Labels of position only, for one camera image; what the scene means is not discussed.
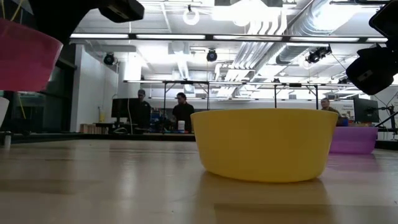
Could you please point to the pink translucent plastic bowl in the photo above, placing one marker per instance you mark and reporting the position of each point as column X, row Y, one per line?
column 28, row 59

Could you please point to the purple translucent plastic bowl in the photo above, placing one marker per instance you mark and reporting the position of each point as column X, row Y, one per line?
column 354, row 140

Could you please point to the yellow plastic bowl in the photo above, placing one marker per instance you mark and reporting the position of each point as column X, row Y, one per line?
column 264, row 146

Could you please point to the brown wooden slat stack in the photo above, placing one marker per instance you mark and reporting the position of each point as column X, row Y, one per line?
column 93, row 128

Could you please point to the black computer monitor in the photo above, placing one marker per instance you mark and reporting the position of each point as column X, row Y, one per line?
column 122, row 107
column 365, row 110

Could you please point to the person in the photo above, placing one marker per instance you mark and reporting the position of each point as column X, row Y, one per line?
column 183, row 113
column 143, row 112
column 328, row 107

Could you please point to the blue storage bin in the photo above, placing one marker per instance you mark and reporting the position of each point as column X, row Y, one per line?
column 345, row 122

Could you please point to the black ceiling spotlight cluster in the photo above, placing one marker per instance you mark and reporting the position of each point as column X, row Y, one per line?
column 318, row 53

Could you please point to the yellow bottle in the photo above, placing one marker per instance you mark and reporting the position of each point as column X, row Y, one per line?
column 101, row 116

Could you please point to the black bar with light strips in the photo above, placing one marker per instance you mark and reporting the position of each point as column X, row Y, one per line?
column 210, row 37

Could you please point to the white wipes canister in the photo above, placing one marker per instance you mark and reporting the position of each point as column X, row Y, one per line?
column 181, row 127

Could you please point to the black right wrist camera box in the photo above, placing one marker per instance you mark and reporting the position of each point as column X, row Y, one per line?
column 387, row 18

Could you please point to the silver ceiling ventilation duct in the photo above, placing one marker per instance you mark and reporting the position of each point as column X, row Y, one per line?
column 311, row 20

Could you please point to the black background workstation frame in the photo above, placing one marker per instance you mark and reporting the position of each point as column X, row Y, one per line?
column 186, row 82

